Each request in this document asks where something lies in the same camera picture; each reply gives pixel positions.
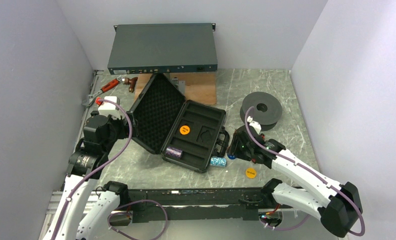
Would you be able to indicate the grey metal bracket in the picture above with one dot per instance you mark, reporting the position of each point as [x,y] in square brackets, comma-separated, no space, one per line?
[179,84]

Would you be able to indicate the orange small blind button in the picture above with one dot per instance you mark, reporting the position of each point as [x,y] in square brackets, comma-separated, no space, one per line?
[251,173]

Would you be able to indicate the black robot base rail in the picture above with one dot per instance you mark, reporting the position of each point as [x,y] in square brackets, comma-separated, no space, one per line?
[146,205]

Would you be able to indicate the brown wooden-handled brass tool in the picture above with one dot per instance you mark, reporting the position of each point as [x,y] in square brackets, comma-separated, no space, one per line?
[131,82]

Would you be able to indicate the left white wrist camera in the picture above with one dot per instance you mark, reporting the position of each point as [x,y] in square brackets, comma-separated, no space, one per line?
[108,109]

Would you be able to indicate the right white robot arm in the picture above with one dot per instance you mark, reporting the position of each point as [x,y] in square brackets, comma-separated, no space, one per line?
[337,206]

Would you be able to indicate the purple poker chip stack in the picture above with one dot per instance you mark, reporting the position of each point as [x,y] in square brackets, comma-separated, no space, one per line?
[173,152]

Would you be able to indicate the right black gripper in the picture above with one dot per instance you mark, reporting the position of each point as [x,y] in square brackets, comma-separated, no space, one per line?
[234,149]

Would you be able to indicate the blue dealer button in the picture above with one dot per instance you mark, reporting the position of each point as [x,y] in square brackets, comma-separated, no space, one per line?
[230,156]

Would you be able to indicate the black foam-lined poker case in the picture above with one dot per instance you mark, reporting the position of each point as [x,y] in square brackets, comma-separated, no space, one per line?
[156,127]

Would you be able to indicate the grey rack network switch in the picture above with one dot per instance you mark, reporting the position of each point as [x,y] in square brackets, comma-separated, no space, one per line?
[163,48]

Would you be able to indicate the light blue poker chip stack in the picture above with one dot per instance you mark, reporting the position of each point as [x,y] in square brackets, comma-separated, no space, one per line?
[218,162]

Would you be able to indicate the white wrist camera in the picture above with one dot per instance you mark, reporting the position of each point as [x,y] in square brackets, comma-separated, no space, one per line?
[108,109]
[256,126]

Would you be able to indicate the wooden board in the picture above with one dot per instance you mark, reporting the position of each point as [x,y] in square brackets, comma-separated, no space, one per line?
[157,88]

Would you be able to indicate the black filament spool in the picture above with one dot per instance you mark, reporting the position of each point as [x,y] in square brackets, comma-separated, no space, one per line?
[267,109]

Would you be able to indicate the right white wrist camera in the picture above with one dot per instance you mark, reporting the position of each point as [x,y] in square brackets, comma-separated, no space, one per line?
[256,126]

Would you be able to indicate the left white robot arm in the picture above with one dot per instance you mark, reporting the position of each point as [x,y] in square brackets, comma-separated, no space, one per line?
[85,168]

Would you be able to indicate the orange big blind button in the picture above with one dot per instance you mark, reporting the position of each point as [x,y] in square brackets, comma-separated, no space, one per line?
[184,130]

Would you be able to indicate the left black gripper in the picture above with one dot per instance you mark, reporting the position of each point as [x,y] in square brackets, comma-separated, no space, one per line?
[124,128]

